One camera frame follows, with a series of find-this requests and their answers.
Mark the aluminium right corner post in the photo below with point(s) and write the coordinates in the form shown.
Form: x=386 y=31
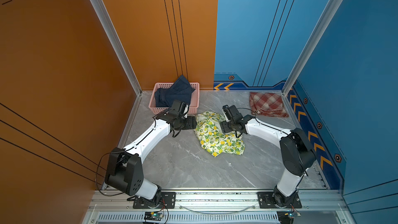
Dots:
x=327 y=15

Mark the lemon print skirt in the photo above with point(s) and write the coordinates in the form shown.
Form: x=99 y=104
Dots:
x=211 y=137

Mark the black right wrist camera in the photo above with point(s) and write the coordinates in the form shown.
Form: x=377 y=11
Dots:
x=231 y=113

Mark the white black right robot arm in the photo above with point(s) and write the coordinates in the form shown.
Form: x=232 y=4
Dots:
x=296 y=150

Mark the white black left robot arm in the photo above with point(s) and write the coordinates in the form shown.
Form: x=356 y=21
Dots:
x=125 y=165

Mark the right circuit board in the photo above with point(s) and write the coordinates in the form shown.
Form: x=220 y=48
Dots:
x=288 y=217

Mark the aluminium corner post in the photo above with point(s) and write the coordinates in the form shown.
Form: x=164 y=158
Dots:
x=109 y=28
x=327 y=15

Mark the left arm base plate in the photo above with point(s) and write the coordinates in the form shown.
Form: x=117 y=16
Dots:
x=167 y=199

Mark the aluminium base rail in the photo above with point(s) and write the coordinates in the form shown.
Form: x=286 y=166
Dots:
x=221 y=206

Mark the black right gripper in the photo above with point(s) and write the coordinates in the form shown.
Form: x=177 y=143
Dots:
x=223 y=127

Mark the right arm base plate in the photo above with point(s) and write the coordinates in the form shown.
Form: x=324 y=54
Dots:
x=264 y=199

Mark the dark navy skirt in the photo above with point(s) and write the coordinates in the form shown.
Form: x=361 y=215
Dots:
x=180 y=90

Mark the aluminium left corner post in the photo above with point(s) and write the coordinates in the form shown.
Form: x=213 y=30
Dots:
x=109 y=28

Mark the red plaid skirt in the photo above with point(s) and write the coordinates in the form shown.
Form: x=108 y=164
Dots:
x=267 y=104

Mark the pink perforated plastic basket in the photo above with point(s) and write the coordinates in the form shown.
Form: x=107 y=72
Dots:
x=195 y=98

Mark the green circuit board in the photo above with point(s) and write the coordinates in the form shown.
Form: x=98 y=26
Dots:
x=154 y=218

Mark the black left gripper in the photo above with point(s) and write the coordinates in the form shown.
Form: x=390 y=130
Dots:
x=191 y=123

